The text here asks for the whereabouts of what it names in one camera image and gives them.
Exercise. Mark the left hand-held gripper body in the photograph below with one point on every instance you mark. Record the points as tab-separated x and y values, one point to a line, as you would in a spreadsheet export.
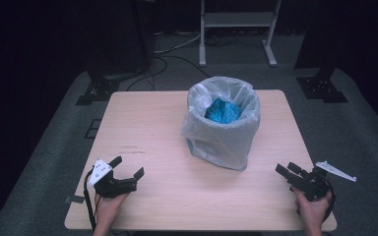
114	187

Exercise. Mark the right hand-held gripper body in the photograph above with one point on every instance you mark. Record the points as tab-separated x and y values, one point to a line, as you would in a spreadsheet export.
311	185

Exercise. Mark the person's left hand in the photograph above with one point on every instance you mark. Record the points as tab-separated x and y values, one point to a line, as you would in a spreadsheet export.
107	209

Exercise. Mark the person's right hand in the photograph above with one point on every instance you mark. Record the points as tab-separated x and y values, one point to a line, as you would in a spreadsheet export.
313	211

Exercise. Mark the black tape square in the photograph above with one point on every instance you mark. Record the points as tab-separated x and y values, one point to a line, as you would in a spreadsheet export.
93	128

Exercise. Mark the black tape strip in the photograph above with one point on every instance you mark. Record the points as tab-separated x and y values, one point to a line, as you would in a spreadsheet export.
75	199

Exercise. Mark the black stand base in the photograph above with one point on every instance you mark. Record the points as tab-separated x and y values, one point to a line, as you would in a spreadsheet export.
321	88
98	90

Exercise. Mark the white plastic trash bag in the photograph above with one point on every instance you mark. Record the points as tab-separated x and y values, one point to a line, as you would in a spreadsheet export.
216	144

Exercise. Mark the crumpled blue paper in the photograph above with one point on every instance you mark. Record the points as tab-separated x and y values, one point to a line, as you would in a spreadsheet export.
223	112

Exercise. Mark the white metal stand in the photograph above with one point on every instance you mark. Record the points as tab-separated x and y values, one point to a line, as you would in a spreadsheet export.
239	19

